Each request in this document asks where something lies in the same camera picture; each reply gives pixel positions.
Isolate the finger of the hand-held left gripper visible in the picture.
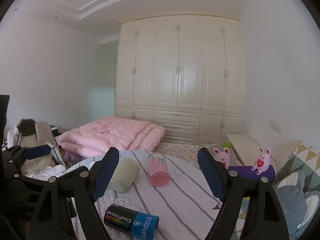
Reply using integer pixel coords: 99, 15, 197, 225
5, 144, 52, 167

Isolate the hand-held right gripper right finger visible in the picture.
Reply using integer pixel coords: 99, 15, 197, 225
197, 147, 290, 240

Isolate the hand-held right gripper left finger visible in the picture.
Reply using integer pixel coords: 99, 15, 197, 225
26, 147, 120, 240

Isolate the pale green cup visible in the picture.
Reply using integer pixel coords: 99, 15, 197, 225
109, 158, 141, 193

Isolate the pink glass cup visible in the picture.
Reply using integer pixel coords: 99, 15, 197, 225
148, 151, 171, 187

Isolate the beige jacket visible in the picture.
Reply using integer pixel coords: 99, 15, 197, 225
7, 117, 68, 178

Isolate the pink bunny plush toy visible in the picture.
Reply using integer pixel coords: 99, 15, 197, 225
213, 147, 231, 169
251, 148, 272, 176

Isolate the white crumpled cloth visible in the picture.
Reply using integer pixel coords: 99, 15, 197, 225
27, 164, 75, 181

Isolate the dark bedside cabinet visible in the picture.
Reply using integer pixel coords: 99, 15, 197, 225
49, 124, 71, 137

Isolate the pink bunny pillow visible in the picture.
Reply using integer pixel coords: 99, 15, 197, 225
209, 142, 243, 167

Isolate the purple pillow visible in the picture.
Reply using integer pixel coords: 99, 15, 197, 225
227, 164, 277, 183

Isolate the heart print bed sheet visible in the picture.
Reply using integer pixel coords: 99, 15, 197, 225
155, 141, 213, 166

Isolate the pink quilt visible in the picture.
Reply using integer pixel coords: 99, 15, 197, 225
58, 116, 166, 158

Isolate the white headboard shelf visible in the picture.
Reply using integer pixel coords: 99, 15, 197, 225
226, 133, 278, 167

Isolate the black panel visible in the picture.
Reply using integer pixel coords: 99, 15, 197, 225
0, 94, 11, 144

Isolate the striped white blanket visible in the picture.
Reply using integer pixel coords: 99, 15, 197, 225
67, 150, 249, 240

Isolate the black and blue canister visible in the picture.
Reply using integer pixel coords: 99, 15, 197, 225
103, 203, 160, 238

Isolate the grey blue plush cushion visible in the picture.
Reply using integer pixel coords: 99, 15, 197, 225
272, 169, 320, 240

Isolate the triangle pattern pillow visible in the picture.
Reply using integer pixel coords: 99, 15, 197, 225
274, 142, 320, 188

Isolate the cream wardrobe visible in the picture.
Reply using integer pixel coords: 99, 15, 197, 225
115, 15, 247, 147

